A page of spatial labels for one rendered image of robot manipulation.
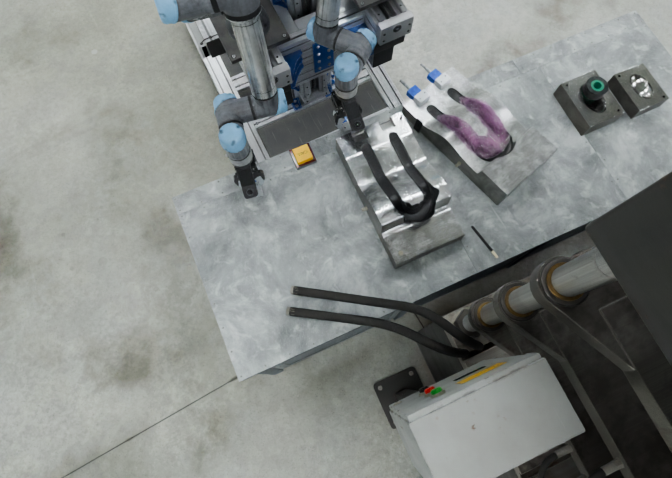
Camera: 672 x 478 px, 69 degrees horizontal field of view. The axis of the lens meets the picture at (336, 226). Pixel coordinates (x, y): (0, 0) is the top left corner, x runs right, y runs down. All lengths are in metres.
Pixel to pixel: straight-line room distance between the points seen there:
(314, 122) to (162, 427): 1.66
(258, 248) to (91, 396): 1.32
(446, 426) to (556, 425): 0.21
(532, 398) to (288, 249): 0.99
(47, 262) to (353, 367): 1.67
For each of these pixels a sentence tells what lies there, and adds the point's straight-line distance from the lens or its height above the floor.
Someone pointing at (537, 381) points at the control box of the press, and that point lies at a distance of 1.06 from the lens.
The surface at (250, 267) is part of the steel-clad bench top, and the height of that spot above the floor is 0.80.
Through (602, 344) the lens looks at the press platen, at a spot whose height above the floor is 1.54.
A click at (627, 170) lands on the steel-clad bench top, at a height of 0.80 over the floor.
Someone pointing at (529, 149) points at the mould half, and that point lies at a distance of 1.85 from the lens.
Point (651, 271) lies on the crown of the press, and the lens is 0.70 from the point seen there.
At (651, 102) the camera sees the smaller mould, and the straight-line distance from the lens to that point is 2.20.
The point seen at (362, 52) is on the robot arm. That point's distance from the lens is 1.61.
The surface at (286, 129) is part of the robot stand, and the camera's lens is 2.58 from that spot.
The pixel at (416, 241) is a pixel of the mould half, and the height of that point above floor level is 0.86.
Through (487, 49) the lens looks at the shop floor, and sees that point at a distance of 3.21.
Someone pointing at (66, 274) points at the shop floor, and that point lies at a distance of 2.89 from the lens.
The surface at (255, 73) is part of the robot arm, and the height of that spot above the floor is 1.30.
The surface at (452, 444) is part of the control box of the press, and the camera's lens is 1.02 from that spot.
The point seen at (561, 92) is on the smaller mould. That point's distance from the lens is 2.09.
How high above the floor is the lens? 2.46
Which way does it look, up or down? 73 degrees down
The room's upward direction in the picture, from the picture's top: 2 degrees counter-clockwise
